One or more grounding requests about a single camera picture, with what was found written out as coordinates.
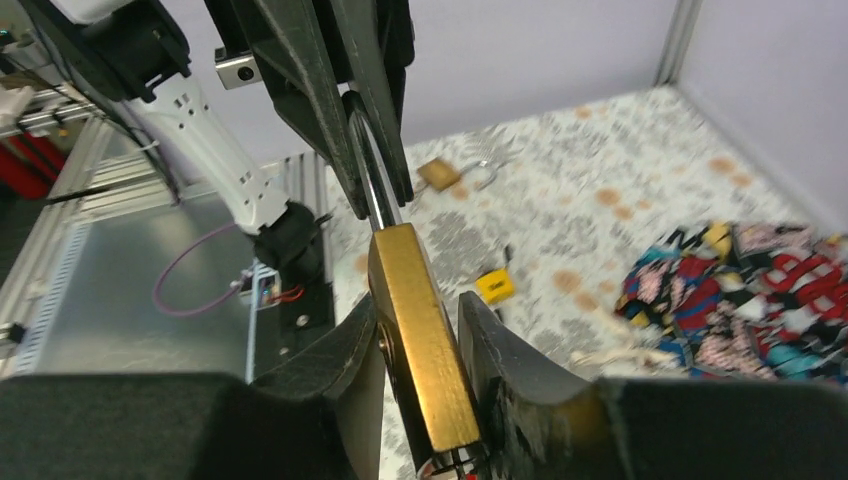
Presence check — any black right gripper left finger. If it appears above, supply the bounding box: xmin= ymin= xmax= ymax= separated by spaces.
xmin=1 ymin=296 xmax=383 ymax=479

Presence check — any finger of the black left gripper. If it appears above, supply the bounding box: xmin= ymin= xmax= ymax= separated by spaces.
xmin=206 ymin=1 xmax=368 ymax=220
xmin=331 ymin=1 xmax=414 ymax=206

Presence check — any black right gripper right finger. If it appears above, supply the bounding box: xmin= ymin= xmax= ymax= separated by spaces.
xmin=458 ymin=292 xmax=847 ymax=479

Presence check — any brass padlock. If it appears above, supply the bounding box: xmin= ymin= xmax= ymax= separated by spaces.
xmin=416 ymin=157 xmax=501 ymax=192
xmin=342 ymin=91 xmax=485 ymax=479

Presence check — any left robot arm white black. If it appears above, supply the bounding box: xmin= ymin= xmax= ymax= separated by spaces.
xmin=23 ymin=1 xmax=415 ymax=269

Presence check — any yellow small padlock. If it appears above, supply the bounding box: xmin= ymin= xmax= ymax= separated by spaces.
xmin=475 ymin=244 xmax=516 ymax=305

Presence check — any colourful comic print cloth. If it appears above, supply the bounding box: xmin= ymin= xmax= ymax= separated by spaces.
xmin=571 ymin=221 xmax=847 ymax=386

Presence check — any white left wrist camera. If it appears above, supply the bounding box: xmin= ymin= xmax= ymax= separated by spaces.
xmin=214 ymin=47 xmax=262 ymax=90

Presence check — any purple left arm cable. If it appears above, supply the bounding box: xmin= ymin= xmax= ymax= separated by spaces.
xmin=152 ymin=221 xmax=256 ymax=318

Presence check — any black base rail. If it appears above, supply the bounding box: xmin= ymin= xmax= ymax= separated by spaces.
xmin=247 ymin=201 xmax=335 ymax=382

